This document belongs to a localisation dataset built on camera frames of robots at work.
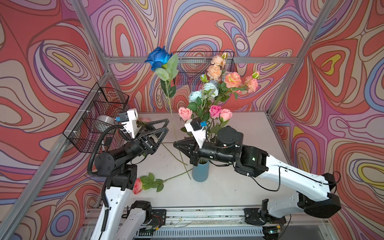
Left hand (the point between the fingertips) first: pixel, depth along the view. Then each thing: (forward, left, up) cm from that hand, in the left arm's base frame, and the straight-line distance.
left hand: (170, 132), depth 46 cm
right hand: (-1, -1, -8) cm, 8 cm away
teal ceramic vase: (+7, -11, -49) cm, 50 cm away
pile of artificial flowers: (+46, +33, -47) cm, 73 cm away
